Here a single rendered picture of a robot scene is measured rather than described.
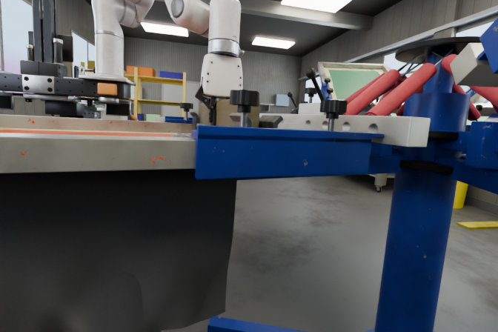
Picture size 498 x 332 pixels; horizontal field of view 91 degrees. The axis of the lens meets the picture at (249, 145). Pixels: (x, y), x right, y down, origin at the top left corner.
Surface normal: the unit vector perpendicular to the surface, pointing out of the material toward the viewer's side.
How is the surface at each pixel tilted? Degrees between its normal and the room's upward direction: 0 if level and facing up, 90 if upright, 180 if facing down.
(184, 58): 90
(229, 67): 91
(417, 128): 90
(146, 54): 90
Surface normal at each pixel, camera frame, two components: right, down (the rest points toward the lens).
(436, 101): -0.58, 0.06
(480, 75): -0.12, 0.90
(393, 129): -0.92, -0.01
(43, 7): 0.19, 0.12
